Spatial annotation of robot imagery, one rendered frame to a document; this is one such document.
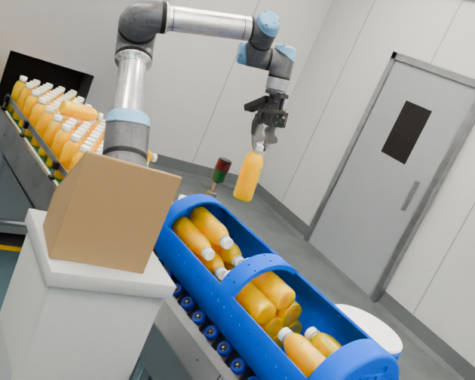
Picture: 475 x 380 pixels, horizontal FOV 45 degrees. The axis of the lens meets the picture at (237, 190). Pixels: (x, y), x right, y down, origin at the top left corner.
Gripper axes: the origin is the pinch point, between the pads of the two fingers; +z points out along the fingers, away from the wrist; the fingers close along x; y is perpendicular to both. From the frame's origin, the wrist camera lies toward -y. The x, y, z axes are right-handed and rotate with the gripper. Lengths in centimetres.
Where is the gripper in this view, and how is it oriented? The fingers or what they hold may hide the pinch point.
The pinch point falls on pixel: (258, 146)
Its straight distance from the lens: 200.8
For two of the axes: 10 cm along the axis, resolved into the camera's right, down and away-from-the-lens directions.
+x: 7.9, 0.5, 6.1
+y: 5.7, 2.9, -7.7
